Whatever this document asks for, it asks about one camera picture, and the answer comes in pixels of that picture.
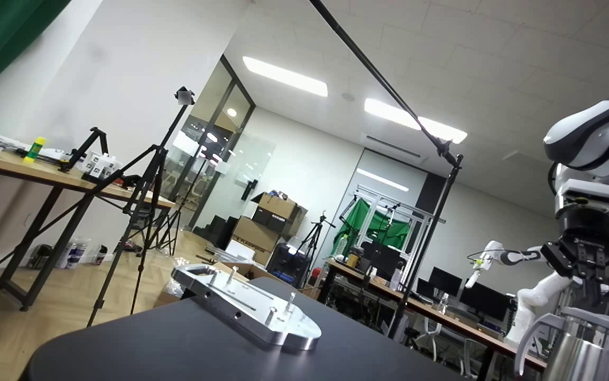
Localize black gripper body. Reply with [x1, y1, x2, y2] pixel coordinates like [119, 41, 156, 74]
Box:
[539, 207, 609, 286]

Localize stainless steel flask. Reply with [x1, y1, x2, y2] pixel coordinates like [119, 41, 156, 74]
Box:
[514, 305, 609, 381]

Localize black computer monitor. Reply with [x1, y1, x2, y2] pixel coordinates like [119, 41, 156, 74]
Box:
[426, 265, 464, 301]
[459, 282, 516, 329]

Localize long wooden desk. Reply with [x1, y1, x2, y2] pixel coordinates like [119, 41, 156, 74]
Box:
[316, 258, 554, 381]

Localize long ceiling light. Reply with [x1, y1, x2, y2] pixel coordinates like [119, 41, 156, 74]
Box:
[361, 95, 470, 147]
[240, 55, 330, 100]

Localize green screen backdrop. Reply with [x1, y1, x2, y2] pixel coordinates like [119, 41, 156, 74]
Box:
[331, 198, 415, 258]

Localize black boom stand pole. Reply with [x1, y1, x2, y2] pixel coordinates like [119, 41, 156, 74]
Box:
[308, 0, 464, 341]

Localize distant black tripod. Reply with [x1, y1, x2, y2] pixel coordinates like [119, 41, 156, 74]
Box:
[294, 214, 335, 269]

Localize cardboard box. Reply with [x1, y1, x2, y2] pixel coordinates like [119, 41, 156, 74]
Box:
[249, 190, 308, 239]
[228, 214, 282, 255]

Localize flat metal plate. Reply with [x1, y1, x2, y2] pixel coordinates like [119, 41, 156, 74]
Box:
[171, 263, 323, 355]

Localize yellow green small bottle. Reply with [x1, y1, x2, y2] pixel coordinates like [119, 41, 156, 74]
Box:
[22, 135, 48, 165]

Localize wrist camera mount plate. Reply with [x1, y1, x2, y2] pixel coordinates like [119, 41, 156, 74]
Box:
[554, 179, 609, 214]

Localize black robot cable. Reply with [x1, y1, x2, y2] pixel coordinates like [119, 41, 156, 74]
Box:
[546, 160, 564, 200]

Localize black tripod with camera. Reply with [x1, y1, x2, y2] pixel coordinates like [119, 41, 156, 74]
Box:
[85, 84, 198, 331]

